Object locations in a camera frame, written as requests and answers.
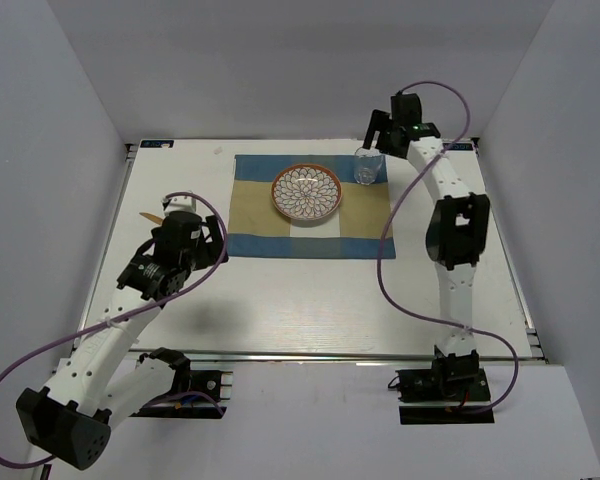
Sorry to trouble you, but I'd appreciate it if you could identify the gold knife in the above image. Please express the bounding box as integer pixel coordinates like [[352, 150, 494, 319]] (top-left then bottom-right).
[[139, 212, 164, 225]]

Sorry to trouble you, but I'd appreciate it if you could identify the clear drinking glass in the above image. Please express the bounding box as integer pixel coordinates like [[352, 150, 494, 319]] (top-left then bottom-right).
[[353, 147, 384, 186]]

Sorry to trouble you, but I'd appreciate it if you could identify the patterned ceramic plate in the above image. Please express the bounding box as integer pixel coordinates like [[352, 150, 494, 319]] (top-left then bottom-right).
[[271, 163, 342, 221]]

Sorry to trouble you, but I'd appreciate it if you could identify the blue beige checked placemat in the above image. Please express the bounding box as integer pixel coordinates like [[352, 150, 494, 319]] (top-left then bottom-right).
[[228, 154, 396, 260]]

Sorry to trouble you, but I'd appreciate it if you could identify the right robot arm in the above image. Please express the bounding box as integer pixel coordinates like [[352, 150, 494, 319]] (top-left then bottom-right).
[[363, 91, 490, 402]]

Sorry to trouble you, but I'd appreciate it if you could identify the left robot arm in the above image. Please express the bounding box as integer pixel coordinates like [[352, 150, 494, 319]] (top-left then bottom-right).
[[16, 211, 228, 470]]

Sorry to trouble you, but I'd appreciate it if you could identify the right blue table sticker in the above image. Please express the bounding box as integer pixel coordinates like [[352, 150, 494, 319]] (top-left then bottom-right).
[[443, 142, 475, 151]]

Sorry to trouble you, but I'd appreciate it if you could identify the blue table sticker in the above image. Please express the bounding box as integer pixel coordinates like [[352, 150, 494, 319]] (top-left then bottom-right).
[[443, 142, 475, 151], [139, 139, 174, 149]]

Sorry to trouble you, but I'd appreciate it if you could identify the left blue table sticker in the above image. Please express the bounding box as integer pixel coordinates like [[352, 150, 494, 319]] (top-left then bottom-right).
[[139, 139, 174, 149]]

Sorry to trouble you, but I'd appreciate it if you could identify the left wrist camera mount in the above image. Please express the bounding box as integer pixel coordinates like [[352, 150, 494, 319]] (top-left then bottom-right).
[[162, 192, 196, 216]]

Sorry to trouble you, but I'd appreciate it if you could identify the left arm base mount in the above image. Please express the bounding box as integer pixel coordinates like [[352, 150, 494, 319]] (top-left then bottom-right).
[[132, 369, 233, 420]]

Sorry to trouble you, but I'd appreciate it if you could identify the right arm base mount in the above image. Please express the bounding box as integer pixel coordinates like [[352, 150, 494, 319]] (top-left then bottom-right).
[[387, 368, 495, 426]]

